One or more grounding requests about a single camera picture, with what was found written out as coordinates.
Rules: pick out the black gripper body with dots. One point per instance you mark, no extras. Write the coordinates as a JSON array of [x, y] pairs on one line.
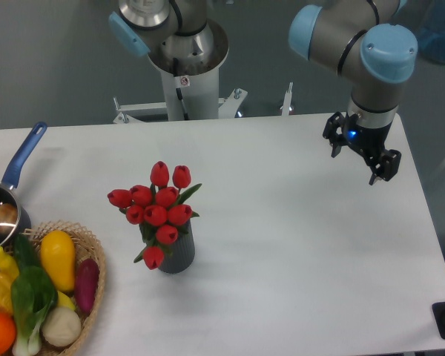
[[367, 142]]

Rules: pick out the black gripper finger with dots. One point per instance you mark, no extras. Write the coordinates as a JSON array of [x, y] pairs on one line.
[[333, 132], [384, 166]]

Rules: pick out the red tulip bouquet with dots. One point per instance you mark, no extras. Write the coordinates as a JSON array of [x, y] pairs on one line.
[[160, 210]]

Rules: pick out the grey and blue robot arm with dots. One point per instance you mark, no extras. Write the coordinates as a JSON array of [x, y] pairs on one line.
[[352, 38]]

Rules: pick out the dark grey ribbed vase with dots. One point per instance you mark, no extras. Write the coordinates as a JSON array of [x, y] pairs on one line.
[[183, 253]]

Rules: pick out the blue translucent container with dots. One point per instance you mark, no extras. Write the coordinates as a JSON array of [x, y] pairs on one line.
[[431, 35]]

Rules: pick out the woven wicker basket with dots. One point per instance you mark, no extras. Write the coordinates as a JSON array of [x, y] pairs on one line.
[[86, 246]]

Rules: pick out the purple eggplant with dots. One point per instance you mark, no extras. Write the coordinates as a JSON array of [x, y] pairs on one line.
[[86, 285]]

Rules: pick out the yellow squash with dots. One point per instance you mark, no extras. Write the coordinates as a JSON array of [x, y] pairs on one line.
[[58, 259]]

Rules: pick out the white garlic bulb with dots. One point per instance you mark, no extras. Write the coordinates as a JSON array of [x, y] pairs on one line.
[[62, 327]]

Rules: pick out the green bok choy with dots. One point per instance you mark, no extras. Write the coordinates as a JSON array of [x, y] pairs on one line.
[[33, 295]]

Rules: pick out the brown bread in pot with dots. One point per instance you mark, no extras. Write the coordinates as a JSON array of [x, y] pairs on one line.
[[8, 218]]

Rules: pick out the small yellow pepper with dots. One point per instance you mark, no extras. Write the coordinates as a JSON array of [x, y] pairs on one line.
[[8, 265]]

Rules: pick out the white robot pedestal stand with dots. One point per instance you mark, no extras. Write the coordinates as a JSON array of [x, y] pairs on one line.
[[189, 68]]

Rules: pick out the blue handled saucepan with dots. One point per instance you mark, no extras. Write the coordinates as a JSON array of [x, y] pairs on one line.
[[10, 180]]

